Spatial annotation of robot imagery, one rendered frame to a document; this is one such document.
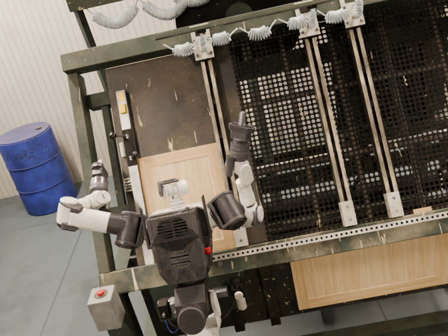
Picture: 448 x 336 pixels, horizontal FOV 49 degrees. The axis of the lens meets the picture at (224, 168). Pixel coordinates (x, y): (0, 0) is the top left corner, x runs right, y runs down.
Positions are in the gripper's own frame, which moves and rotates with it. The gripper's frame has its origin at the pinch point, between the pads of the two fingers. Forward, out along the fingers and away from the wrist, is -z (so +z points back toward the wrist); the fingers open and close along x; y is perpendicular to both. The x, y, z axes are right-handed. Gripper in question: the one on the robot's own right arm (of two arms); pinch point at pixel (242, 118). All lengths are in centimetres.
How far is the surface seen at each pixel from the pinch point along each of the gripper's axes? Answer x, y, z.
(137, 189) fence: 59, -2, 51
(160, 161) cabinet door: 54, 11, 37
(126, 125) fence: 75, 8, 21
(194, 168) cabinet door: 37, 18, 39
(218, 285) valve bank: 8, 2, 92
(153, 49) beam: 71, 24, -19
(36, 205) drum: 310, 123, 184
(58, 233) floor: 257, 106, 192
